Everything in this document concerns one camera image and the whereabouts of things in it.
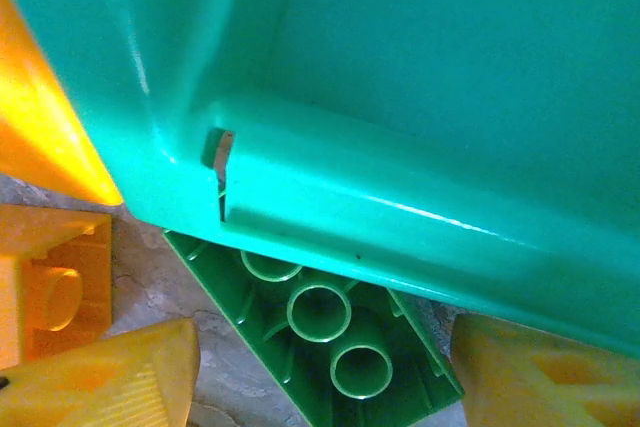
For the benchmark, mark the green two-by-four lego brick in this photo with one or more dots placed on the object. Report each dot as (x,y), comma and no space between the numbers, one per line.
(260,332)

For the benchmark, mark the green plastic bin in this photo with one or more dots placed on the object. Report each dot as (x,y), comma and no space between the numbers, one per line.
(400,72)

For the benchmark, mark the yellow plastic bin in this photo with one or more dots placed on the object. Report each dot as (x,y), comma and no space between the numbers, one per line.
(35,122)

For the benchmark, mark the small yellow lego brick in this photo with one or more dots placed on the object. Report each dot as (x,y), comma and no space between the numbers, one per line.
(55,297)

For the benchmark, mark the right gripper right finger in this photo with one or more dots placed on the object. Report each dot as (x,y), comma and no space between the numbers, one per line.
(550,387)

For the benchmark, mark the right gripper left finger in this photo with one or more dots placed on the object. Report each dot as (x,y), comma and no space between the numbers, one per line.
(100,387)

